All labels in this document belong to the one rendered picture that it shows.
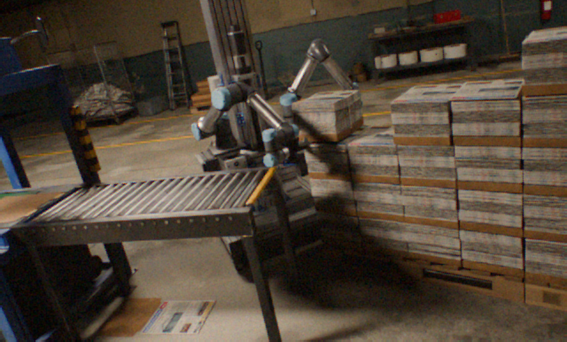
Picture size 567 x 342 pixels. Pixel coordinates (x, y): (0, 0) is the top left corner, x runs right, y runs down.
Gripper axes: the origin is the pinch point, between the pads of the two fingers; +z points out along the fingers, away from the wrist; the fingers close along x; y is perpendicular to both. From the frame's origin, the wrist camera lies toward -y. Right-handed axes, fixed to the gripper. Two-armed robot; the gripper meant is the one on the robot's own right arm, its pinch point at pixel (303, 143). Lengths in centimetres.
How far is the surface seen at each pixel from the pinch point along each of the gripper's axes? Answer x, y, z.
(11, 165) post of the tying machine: 191, 9, -78
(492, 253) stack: -99, -59, 3
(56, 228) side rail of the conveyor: 83, -7, -110
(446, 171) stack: -79, -15, 3
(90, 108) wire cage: 726, -43, 302
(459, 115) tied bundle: -87, 14, 3
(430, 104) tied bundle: -74, 20, 3
